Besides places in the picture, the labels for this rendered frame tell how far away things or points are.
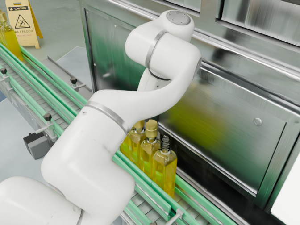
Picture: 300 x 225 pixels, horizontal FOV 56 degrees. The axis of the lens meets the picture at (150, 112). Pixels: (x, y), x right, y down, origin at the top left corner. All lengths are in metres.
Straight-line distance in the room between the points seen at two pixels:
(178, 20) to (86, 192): 0.36
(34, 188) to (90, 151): 0.12
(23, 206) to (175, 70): 0.32
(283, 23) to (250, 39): 0.07
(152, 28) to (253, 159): 0.45
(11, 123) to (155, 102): 1.20
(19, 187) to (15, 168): 0.86
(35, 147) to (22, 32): 2.89
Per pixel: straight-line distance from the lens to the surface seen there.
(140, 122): 0.83
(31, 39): 4.05
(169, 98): 0.46
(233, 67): 0.70
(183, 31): 0.56
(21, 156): 1.39
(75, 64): 1.96
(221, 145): 0.84
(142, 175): 0.92
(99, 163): 0.42
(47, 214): 0.48
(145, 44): 0.51
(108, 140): 0.42
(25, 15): 4.02
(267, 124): 0.71
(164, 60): 0.50
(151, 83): 0.64
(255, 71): 0.67
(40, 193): 0.49
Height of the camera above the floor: 1.69
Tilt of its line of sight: 39 degrees down
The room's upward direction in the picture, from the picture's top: straight up
